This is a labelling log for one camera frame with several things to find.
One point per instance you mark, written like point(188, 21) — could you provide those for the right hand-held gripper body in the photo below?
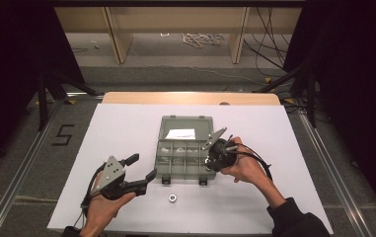
point(223, 156)

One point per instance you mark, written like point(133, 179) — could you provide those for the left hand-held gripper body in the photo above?
point(112, 173)

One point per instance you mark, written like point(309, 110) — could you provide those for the silver metal nut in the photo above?
point(172, 197)
point(207, 161)

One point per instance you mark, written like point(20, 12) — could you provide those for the translucent grey compartment box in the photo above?
point(179, 168)

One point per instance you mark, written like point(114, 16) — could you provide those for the person's right hand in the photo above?
point(248, 169)

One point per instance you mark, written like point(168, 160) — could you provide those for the person's left hand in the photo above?
point(101, 210)

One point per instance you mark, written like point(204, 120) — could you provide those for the white paper slip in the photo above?
point(181, 134)

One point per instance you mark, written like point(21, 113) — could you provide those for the white table cover sheet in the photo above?
point(258, 125)

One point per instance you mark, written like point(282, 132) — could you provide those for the black tripod stand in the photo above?
point(310, 95)
point(42, 98)

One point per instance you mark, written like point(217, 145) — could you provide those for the light wooden shelf unit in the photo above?
point(179, 19)

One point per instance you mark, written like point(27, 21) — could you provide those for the black curtain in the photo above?
point(8, 65)
point(356, 82)

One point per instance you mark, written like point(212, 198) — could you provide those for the aluminium floor rail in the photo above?
point(17, 181)
point(337, 177)

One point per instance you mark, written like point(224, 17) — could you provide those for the small white floor bracket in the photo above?
point(165, 34)

